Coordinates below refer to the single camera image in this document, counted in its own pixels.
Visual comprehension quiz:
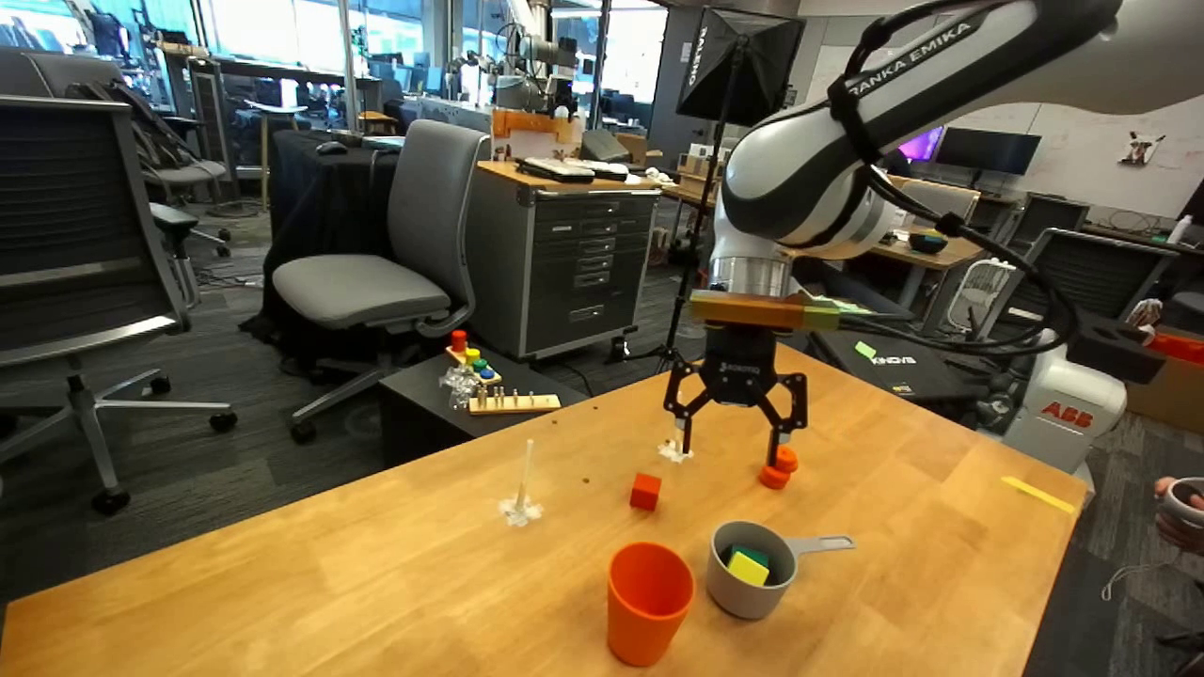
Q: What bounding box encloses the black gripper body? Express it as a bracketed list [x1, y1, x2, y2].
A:
[695, 320, 784, 406]

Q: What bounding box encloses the orange-red stepped block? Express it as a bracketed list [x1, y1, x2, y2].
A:
[758, 443, 802, 493]

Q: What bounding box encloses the yellow cube block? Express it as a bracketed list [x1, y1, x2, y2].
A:
[728, 544, 775, 591]

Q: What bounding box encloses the white ABB robot base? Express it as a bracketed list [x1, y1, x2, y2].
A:
[996, 342, 1132, 476]

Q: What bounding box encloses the red cube block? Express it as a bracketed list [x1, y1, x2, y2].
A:
[624, 470, 666, 516]

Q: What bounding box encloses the black box with green sticker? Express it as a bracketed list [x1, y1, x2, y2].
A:
[834, 317, 1009, 406]

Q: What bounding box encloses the wooden peg toy bar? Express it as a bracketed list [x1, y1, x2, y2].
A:
[463, 388, 565, 417]

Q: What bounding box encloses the grey drawer cabinet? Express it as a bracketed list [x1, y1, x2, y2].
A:
[467, 157, 666, 363]

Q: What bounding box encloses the colourful stacking toy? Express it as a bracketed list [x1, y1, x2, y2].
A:
[439, 325, 507, 391]

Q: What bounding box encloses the clear plastic bag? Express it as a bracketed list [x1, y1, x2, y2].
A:
[437, 363, 486, 411]

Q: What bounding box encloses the orange plastic cup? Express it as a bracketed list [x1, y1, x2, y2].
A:
[607, 537, 701, 670]

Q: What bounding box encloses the yellow tape strip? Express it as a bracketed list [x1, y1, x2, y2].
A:
[996, 470, 1085, 518]

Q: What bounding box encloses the black side table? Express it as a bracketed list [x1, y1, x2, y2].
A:
[371, 350, 600, 467]

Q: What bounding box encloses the black light panel on stand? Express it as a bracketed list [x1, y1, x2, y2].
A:
[654, 11, 809, 369]

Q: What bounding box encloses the orange cardboard box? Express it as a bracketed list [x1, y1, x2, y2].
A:
[486, 103, 582, 160]

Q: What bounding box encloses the monitor with purple screen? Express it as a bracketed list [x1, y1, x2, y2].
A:
[892, 120, 1046, 179]

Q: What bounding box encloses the grey office chair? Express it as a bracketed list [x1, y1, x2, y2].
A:
[266, 116, 492, 443]

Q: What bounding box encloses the brown cardboard box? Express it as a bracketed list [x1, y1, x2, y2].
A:
[1125, 320, 1204, 438]

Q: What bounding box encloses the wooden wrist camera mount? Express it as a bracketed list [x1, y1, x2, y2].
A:
[686, 284, 878, 338]

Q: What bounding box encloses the small white pot with handle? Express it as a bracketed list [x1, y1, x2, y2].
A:
[705, 516, 863, 625]

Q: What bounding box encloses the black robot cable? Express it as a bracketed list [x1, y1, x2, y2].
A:
[823, 4, 1086, 369]

